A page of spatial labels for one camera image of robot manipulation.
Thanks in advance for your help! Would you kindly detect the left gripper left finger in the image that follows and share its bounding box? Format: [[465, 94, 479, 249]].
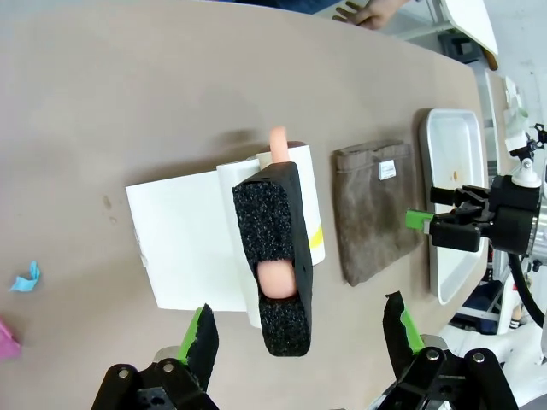
[[91, 303, 221, 410]]

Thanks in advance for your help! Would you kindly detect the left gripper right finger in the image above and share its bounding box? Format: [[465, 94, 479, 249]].
[[383, 292, 518, 410]]

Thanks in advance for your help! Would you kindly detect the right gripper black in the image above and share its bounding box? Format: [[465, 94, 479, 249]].
[[405, 173, 542, 256]]

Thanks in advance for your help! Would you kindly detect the brown towel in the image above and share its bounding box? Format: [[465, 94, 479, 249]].
[[332, 140, 425, 287]]

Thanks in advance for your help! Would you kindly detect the person's left hand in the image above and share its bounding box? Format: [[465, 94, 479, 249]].
[[332, 0, 405, 31]]

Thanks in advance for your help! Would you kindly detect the metal tray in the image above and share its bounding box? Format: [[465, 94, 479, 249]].
[[417, 108, 487, 305]]

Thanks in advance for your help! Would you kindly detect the black equipment box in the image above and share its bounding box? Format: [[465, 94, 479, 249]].
[[438, 32, 485, 62]]

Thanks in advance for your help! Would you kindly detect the pink paper scrap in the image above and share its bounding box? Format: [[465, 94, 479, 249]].
[[0, 315, 22, 360]]

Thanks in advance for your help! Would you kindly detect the white side table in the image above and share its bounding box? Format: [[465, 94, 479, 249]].
[[441, 0, 500, 57]]

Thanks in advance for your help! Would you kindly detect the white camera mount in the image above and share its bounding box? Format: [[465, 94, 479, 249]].
[[510, 159, 541, 188]]

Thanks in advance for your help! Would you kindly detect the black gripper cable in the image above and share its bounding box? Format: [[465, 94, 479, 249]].
[[507, 254, 547, 330]]

